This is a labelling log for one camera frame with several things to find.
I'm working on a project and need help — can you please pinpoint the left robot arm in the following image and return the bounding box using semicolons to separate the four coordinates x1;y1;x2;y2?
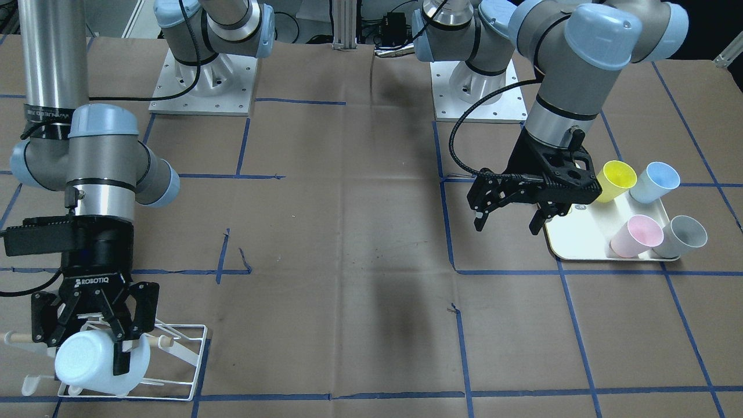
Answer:
412;1;690;235

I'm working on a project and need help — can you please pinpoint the yellow plastic cup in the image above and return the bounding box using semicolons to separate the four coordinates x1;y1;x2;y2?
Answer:
594;160;637;203

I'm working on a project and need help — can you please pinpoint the aluminium frame post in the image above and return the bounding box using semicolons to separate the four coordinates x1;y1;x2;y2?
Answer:
330;0;361;51

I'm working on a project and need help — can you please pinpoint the white wire cup rack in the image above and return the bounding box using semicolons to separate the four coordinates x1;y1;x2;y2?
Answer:
2;315;208;401

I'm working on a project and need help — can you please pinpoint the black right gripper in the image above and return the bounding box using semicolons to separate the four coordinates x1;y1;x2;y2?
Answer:
30;218;160;376

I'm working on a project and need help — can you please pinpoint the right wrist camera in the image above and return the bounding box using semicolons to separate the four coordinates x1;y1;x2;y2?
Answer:
2;216;77;257

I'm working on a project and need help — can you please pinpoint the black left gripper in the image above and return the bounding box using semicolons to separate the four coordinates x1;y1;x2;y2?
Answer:
468;127;602;236

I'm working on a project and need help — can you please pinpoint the grey plastic cup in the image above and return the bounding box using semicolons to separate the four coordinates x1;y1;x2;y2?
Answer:
653;216;708;258

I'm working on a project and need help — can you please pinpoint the cream plastic tray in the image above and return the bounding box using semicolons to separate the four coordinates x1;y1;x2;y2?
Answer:
544;192;670;262

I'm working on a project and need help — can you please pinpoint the pink plastic cup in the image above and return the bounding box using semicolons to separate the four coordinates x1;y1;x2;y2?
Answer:
609;214;665;258

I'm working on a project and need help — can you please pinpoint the light blue plastic cup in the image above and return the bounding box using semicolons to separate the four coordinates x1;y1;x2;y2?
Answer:
54;330;150;396

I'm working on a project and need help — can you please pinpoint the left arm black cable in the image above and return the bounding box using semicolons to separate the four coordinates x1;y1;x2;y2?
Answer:
449;79;543;178

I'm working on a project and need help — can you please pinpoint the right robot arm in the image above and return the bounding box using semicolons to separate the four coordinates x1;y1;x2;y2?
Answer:
2;1;180;376

